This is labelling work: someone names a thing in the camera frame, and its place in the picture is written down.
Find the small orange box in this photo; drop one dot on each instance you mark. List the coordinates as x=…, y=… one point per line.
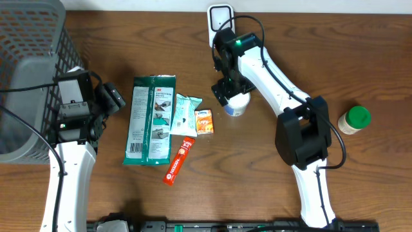
x=204, y=122

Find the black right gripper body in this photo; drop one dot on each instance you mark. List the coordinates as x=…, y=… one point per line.
x=235, y=84

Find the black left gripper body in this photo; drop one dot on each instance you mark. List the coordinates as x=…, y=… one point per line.
x=109, y=102

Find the white blue label jar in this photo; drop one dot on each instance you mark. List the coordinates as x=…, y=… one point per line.
x=237, y=105

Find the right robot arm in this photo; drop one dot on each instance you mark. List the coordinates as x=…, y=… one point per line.
x=303, y=130

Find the green lid white jar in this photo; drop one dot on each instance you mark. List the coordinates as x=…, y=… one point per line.
x=354, y=120

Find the white barcode scanner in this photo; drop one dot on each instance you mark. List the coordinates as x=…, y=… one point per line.
x=216, y=16

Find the red white snack packet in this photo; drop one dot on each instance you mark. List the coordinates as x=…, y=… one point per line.
x=178, y=161

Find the grey plastic mesh basket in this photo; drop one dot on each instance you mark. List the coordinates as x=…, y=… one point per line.
x=35, y=50

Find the green white gloves packet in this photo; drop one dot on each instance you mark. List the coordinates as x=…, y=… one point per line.
x=149, y=133

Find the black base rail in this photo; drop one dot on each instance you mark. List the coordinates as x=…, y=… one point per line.
x=120, y=222

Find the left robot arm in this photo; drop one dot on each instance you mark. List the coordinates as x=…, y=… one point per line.
x=73, y=139

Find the light green snack packet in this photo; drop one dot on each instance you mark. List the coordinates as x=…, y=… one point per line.
x=184, y=120

